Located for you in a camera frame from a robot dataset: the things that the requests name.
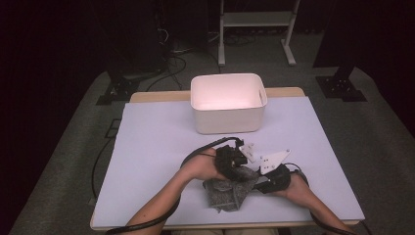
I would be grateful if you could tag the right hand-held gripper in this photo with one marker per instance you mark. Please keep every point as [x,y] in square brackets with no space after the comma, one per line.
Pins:
[274,176]

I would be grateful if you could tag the grey cloth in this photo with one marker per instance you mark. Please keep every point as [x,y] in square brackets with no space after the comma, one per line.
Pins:
[228,196]

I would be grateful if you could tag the person's right hand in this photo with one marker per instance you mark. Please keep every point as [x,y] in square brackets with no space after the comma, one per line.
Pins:
[295,191]

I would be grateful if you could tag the black stand base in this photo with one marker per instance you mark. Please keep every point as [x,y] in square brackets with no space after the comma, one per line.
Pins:
[339,88]
[119,91]

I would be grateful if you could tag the person's left hand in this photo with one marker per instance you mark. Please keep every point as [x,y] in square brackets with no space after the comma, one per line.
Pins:
[200,164]

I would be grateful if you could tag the white storage box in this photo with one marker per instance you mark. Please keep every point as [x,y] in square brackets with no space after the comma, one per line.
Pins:
[228,107]

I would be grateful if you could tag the white table mat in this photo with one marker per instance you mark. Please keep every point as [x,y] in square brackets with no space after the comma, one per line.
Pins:
[147,156]

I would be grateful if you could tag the black equipment cabinet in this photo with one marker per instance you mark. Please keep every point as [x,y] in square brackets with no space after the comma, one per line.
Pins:
[137,39]

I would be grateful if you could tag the white metal stand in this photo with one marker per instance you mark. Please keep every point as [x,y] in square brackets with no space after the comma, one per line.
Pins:
[254,19]

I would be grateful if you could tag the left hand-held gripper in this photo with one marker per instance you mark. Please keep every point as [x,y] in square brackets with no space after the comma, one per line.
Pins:
[228,161]

